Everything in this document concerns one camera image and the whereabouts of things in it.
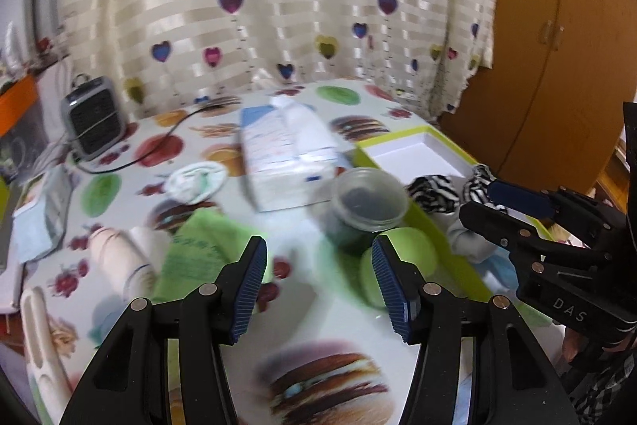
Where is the wooden cabinet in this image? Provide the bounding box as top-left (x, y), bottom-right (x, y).
top-left (438, 0), bottom-right (637, 209)

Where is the white cloth pouch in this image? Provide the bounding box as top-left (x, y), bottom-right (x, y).
top-left (0, 251), bottom-right (27, 317)

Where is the white gauze roll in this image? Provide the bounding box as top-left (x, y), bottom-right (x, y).
top-left (88, 226), bottom-right (166, 302)

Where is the cream plastic handle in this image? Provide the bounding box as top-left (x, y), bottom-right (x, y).
top-left (20, 286), bottom-right (76, 412)

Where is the orange lid clear container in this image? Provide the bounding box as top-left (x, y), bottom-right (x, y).
top-left (0, 74), bottom-right (41, 179)

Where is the green ball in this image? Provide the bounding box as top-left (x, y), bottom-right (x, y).
top-left (359, 227), bottom-right (439, 309)

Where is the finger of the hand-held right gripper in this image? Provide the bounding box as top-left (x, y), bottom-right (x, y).
top-left (458, 201), bottom-right (588, 286)
top-left (488, 179), bottom-right (598, 227)

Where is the fruit print tablecloth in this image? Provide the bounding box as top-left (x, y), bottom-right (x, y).
top-left (0, 77), bottom-right (568, 425)

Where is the black white striped sock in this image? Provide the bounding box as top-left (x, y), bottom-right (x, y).
top-left (405, 173), bottom-right (467, 215)
top-left (463, 163), bottom-right (509, 213)

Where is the light blue packet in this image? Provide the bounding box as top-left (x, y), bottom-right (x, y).
top-left (12, 166), bottom-right (76, 262)

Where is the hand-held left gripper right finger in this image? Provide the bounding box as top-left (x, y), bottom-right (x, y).
top-left (371, 236), bottom-right (580, 425)

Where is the black power cable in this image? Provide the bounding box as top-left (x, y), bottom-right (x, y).
top-left (74, 96), bottom-right (240, 175)

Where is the white tissue pack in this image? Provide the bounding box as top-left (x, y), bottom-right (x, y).
top-left (240, 98), bottom-right (352, 212)

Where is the white lid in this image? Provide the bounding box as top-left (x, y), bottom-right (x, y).
top-left (166, 161), bottom-right (229, 206)

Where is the person's right forearm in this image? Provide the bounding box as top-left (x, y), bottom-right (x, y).
top-left (565, 345), bottom-right (637, 425)

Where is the green-edged white cardboard box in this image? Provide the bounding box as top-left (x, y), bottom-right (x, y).
top-left (356, 126), bottom-right (563, 313)

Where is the blue face mask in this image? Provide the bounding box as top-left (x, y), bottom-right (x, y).
top-left (479, 253), bottom-right (519, 290)

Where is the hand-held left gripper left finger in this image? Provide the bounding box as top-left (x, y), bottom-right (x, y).
top-left (60, 236), bottom-right (268, 425)

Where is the clear plastic jar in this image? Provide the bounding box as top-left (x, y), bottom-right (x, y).
top-left (331, 167), bottom-right (410, 253)

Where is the green printed cloth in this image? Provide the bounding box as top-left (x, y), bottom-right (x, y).
top-left (152, 208), bottom-right (276, 302)

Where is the small grey heater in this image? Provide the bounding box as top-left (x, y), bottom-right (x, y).
top-left (61, 75), bottom-right (125, 160)

